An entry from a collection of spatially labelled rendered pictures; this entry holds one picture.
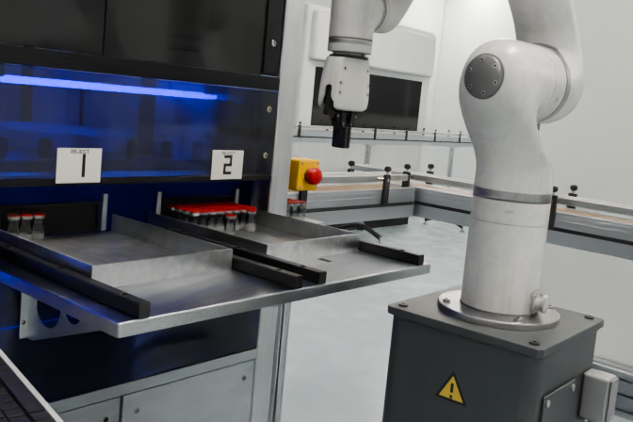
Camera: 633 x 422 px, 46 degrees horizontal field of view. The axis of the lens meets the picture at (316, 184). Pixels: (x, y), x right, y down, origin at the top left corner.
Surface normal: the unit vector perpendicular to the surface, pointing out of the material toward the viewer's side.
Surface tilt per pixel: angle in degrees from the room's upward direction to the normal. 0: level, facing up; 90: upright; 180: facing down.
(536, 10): 143
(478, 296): 90
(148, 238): 90
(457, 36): 90
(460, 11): 90
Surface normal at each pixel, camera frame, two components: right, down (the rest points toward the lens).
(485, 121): -0.66, 0.60
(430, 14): 0.75, 0.15
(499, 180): -0.61, 0.07
